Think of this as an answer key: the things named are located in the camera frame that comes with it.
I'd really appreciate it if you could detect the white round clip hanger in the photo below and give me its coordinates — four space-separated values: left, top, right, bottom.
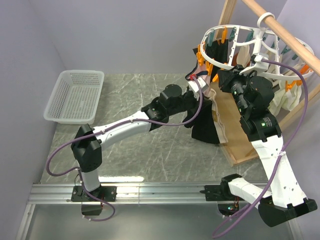
195 19 313 84

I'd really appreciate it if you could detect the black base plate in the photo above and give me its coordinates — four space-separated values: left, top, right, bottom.
70 185 117 217
199 173 243 217

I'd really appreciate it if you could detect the purple cable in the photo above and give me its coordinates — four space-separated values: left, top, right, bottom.
212 58 309 238
46 76 204 222

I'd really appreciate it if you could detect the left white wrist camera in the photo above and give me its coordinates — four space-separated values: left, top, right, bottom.
187 75 209 94

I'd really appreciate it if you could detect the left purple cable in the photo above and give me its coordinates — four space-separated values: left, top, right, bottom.
46 76 204 222

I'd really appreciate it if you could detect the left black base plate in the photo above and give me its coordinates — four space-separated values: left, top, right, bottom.
70 185 117 217

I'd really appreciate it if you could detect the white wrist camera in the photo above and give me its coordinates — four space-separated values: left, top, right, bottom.
187 75 209 94
250 53 267 64

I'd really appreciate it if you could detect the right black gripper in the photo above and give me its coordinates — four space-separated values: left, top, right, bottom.
216 64 255 116

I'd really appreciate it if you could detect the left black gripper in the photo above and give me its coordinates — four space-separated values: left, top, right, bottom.
168 90 212 117

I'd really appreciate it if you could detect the black hanging garment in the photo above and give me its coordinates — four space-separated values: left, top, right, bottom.
205 39 229 64

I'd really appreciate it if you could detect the wooden drying rack frame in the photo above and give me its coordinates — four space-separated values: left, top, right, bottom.
186 0 320 168

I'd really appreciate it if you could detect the white plastic basket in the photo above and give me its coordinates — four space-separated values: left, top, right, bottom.
43 70 105 125

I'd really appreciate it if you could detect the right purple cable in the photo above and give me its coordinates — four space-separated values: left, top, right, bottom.
212 58 309 238

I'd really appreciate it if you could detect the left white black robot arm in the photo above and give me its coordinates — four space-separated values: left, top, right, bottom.
71 84 205 201

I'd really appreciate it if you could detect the cream hanging underwear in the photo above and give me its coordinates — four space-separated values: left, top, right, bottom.
236 42 281 76

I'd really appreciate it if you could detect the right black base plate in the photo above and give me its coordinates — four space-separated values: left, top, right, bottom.
199 173 243 217

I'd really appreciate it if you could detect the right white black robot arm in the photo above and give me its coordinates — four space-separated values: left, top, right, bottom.
217 66 318 227

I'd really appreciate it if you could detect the aluminium mounting rail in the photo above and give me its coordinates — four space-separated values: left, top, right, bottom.
14 181 301 240

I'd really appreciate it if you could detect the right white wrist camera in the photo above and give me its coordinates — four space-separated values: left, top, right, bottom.
250 53 267 64

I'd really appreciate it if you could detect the black boxer briefs tan waistband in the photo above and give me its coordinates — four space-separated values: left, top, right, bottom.
184 88 228 145

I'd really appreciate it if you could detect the pale green hanging underwear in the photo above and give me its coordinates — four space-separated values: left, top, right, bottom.
268 80 302 116

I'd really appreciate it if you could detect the pink underwear navy trim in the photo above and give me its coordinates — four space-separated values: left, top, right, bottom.
184 62 211 97

